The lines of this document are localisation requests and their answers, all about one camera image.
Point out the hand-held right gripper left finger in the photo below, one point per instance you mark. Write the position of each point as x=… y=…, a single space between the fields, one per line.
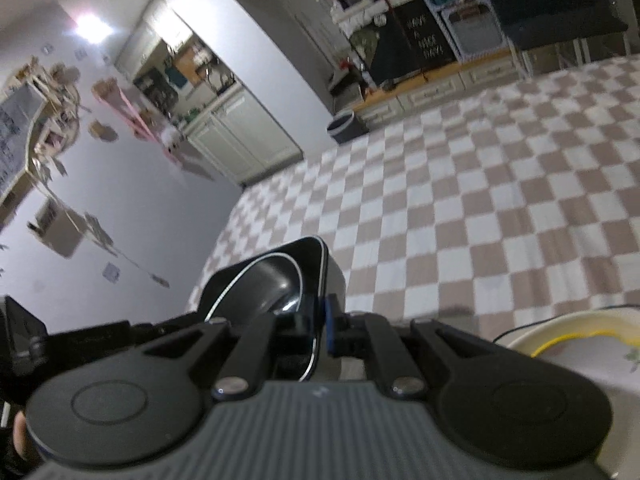
x=295 y=322

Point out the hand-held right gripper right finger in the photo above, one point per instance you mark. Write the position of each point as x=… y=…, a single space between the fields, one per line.
x=330 y=327

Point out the oval steel bowl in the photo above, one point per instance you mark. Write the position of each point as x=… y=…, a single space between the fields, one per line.
x=270 y=285

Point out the rectangular steel tray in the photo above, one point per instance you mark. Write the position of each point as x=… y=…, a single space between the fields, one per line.
x=330 y=280

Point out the floral ceramic bowl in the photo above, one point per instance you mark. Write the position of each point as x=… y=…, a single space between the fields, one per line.
x=600 y=360

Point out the person's left hand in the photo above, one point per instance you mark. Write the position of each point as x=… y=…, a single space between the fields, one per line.
x=20 y=432

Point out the checkered tablecloth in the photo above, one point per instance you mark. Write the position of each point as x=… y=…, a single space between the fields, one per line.
x=450 y=185

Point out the white kitchen cabinet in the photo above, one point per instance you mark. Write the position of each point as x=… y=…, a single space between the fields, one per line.
x=240 y=135

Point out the grey trash bin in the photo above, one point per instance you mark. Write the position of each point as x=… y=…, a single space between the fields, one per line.
x=347 y=127

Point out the white plush toy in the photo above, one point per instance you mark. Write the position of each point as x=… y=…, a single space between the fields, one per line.
x=171 y=136

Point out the low white drawer cabinet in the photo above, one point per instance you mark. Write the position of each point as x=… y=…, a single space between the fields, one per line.
x=430 y=92

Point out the black chalkboard sign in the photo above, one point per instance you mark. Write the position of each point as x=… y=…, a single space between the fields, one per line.
x=420 y=35

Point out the blue framed poster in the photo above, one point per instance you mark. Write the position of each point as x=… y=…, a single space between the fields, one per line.
x=465 y=20

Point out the black folding table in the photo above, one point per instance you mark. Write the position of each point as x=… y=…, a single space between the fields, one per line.
x=550 y=5

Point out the white wall socket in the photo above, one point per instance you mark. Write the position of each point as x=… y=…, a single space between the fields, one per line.
x=111 y=271

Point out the wooden wall box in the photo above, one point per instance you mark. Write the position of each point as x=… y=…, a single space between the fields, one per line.
x=57 y=227

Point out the pink wall hanger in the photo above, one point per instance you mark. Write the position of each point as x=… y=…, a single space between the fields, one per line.
x=135 y=115

